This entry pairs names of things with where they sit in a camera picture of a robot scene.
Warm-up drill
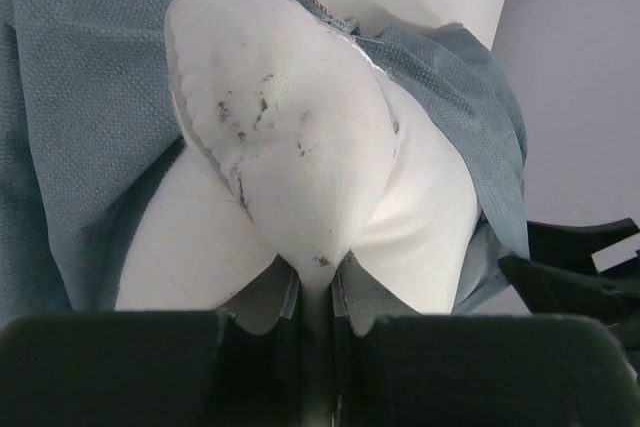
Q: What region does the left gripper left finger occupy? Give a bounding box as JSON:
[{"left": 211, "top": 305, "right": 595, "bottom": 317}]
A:
[{"left": 1, "top": 259, "right": 301, "bottom": 426}]

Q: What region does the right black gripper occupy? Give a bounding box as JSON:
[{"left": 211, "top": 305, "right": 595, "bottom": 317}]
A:
[{"left": 498, "top": 218, "right": 639, "bottom": 352}]

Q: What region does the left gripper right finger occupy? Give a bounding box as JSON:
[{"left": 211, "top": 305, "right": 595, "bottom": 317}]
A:
[{"left": 332, "top": 256, "right": 639, "bottom": 426}]

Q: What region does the blue beige striped pillowcase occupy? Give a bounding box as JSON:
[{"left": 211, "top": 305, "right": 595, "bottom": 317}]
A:
[{"left": 1, "top": 0, "right": 529, "bottom": 323}]

